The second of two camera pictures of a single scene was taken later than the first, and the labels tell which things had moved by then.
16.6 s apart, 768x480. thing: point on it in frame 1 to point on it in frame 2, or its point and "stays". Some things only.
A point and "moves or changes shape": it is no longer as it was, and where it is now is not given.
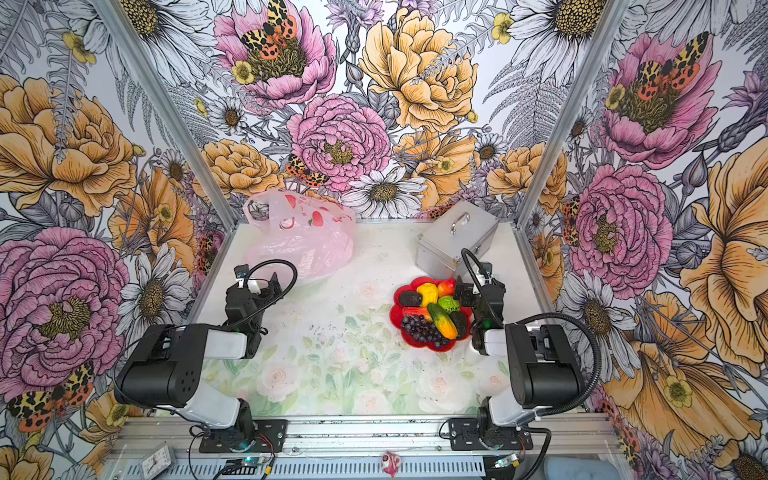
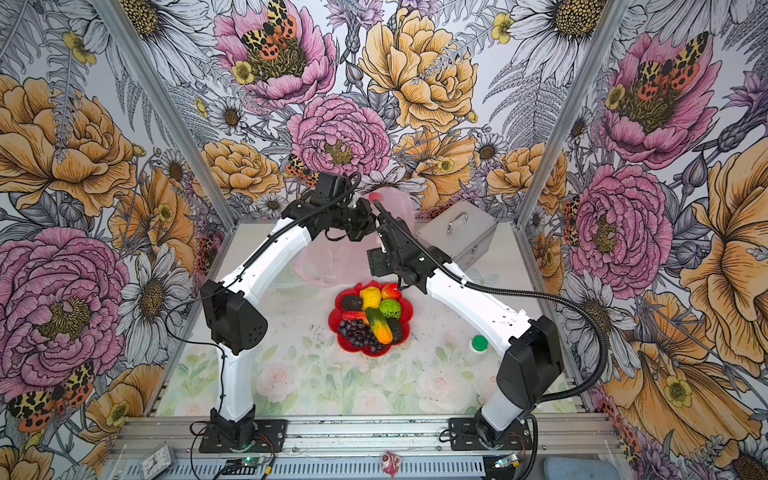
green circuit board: x=509 y=460 stays
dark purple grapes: x=423 y=330 to x=360 y=334
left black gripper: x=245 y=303 to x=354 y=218
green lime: x=449 y=303 moves or changes shape
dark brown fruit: x=460 y=322 to x=396 y=329
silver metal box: x=439 y=245 stays
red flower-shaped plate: x=396 y=316 to x=335 y=318
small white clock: x=158 y=461 stays
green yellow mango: x=443 y=321 to x=379 y=325
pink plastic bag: x=316 y=236 moves or changes shape
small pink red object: x=390 y=463 stays
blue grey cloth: x=579 y=468 stays
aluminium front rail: x=580 y=436 stays
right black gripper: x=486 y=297 to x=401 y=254
